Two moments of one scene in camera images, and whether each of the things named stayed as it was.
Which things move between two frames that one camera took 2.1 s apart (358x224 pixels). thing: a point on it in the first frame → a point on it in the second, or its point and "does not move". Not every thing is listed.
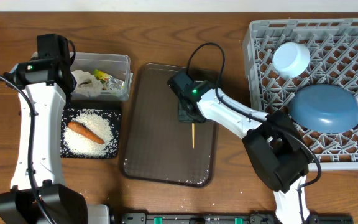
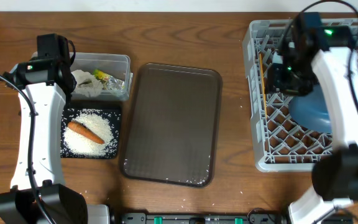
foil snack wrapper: [109, 82] does not move
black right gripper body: [183, 116] → [296, 79]
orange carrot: [83, 130] does not move
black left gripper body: [68, 92] does not move
